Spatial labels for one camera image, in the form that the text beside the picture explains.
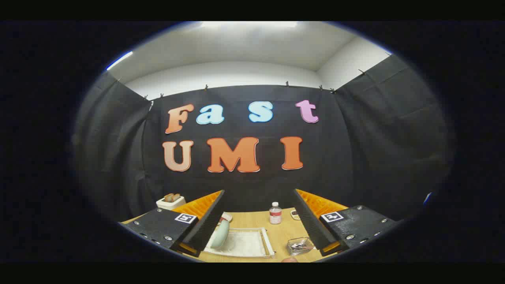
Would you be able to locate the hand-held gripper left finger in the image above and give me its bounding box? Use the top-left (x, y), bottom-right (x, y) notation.
top-left (122, 189), bottom-right (225, 258)

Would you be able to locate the white wire dish rack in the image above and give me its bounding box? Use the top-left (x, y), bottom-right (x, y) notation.
top-left (203, 227), bottom-right (275, 259)

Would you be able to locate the metal wire basket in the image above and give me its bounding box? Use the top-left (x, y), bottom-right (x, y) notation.
top-left (286, 237), bottom-right (315, 256)

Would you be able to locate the red-label plastic bottle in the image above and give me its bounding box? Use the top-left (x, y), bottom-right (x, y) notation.
top-left (269, 202), bottom-right (282, 225)

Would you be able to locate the light green plate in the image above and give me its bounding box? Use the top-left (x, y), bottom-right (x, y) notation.
top-left (210, 219), bottom-right (230, 249)

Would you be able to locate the white toaster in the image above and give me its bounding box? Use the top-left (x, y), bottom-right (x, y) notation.
top-left (156, 193), bottom-right (187, 210)

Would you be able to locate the black backdrop cloth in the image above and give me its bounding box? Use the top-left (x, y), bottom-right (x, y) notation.
top-left (73, 53), bottom-right (454, 223)

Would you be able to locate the ceiling light panel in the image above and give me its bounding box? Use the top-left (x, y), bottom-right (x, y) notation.
top-left (201, 21), bottom-right (298, 28)

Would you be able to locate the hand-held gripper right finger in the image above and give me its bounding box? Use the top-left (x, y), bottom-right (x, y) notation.
top-left (292, 189), bottom-right (397, 257)

